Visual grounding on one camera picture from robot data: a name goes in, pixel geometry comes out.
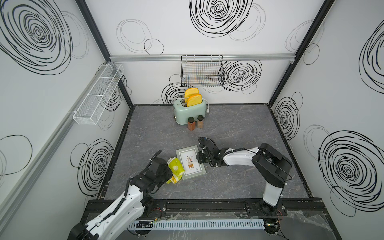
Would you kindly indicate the black wire basket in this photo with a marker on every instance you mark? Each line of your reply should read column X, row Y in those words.
column 202, row 70

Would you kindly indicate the back toast slice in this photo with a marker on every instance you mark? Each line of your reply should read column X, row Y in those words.
column 191, row 91

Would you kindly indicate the white slotted cable duct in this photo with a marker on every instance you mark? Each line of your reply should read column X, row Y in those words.
column 239, row 224

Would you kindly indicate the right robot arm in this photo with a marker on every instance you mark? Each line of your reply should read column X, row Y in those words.
column 271, row 164

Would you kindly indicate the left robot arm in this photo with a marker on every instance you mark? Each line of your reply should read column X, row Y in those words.
column 135, row 201

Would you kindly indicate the green picture frame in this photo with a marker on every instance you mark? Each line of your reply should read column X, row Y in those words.
column 189, row 161

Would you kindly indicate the brown spice jar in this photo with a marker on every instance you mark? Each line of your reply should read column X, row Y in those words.
column 200, row 121

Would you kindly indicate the mint green toaster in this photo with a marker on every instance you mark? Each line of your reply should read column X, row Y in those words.
column 182, row 113

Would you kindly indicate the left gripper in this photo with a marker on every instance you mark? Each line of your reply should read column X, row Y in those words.
column 168, row 173

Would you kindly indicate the white wire shelf basket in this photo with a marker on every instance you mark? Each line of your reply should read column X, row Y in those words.
column 104, row 95

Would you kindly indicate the yellow green cloth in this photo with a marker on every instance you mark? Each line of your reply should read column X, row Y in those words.
column 177, row 169

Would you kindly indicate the toast slice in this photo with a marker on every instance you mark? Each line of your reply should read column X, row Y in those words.
column 191, row 91
column 195, row 99

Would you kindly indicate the red spice jar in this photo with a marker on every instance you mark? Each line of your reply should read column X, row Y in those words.
column 191, row 123

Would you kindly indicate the front toast slice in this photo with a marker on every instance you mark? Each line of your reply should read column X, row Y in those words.
column 195, row 99

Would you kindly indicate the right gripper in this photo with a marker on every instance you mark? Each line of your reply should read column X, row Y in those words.
column 199, row 159

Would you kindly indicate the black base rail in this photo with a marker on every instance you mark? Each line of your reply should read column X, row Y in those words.
column 252, row 207

